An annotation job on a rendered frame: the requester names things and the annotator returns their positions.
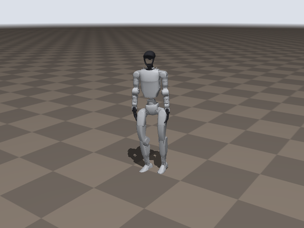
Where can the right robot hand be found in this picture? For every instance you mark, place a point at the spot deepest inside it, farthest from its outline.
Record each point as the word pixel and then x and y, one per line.
pixel 134 112

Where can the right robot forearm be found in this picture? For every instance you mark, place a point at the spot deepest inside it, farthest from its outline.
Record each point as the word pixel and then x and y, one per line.
pixel 134 101

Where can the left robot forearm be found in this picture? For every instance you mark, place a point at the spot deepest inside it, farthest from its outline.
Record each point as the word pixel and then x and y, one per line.
pixel 166 102

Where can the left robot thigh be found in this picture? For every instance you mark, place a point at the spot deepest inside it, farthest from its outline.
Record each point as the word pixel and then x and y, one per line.
pixel 161 125

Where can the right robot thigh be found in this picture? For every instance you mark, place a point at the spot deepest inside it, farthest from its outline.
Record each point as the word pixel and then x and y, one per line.
pixel 141 126

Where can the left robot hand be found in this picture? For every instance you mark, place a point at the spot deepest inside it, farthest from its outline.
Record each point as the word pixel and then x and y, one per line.
pixel 167 112

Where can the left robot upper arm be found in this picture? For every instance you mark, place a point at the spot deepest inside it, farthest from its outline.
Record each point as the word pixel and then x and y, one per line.
pixel 164 81

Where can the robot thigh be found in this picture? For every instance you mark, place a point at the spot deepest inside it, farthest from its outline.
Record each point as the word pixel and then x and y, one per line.
pixel 141 126
pixel 161 125

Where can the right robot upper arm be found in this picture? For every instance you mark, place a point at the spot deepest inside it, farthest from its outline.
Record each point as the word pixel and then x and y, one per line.
pixel 136 81

